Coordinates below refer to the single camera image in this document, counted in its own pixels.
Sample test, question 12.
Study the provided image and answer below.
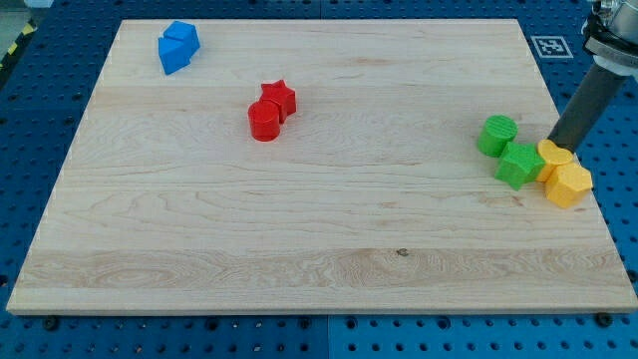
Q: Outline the yellow hexagon block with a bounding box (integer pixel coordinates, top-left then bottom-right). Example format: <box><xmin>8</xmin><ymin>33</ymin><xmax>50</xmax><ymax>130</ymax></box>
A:
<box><xmin>544</xmin><ymin>163</ymin><xmax>593</xmax><ymax>208</ymax></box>

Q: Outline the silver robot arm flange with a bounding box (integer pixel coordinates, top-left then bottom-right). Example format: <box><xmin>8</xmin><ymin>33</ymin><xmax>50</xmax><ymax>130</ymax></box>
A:
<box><xmin>581</xmin><ymin>0</ymin><xmax>637</xmax><ymax>80</ymax></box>

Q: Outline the yellow heart block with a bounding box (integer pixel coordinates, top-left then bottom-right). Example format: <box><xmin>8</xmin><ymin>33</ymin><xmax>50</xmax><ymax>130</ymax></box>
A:
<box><xmin>535</xmin><ymin>139</ymin><xmax>574</xmax><ymax>182</ymax></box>

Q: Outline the red cylinder block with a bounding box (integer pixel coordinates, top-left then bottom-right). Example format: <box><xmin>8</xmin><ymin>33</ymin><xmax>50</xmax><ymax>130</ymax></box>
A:
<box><xmin>247</xmin><ymin>101</ymin><xmax>280</xmax><ymax>142</ymax></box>

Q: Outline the light wooden board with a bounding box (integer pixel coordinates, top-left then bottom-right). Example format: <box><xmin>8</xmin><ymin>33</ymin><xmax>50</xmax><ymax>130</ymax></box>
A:
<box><xmin>7</xmin><ymin>19</ymin><xmax>637</xmax><ymax>315</ymax></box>

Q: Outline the red star block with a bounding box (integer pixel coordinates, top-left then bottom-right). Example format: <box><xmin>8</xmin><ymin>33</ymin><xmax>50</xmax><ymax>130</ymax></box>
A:
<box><xmin>260</xmin><ymin>79</ymin><xmax>297</xmax><ymax>125</ymax></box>

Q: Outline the green cylinder block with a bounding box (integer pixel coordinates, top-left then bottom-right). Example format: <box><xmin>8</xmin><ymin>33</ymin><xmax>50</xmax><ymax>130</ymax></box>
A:
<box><xmin>478</xmin><ymin>115</ymin><xmax>518</xmax><ymax>158</ymax></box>

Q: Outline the blue wedge block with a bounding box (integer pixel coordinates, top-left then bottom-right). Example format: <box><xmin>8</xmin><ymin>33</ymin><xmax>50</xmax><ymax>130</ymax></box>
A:
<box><xmin>158</xmin><ymin>38</ymin><xmax>190</xmax><ymax>75</ymax></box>

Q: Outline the blue cube block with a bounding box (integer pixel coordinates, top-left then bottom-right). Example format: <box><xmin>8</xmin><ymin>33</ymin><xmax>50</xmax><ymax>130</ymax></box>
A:
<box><xmin>163</xmin><ymin>21</ymin><xmax>200</xmax><ymax>56</ymax></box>

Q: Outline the green star block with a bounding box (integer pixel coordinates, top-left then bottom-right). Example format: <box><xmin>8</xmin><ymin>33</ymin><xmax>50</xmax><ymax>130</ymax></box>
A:
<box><xmin>494</xmin><ymin>142</ymin><xmax>545</xmax><ymax>190</ymax></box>

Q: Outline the white fiducial marker tag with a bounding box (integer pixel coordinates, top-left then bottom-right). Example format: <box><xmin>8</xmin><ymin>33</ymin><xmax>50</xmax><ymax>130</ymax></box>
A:
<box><xmin>531</xmin><ymin>35</ymin><xmax>573</xmax><ymax>59</ymax></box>

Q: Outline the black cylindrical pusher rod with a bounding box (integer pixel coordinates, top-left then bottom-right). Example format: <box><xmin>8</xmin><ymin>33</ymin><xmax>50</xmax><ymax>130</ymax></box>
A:
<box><xmin>547</xmin><ymin>64</ymin><xmax>628</xmax><ymax>153</ymax></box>

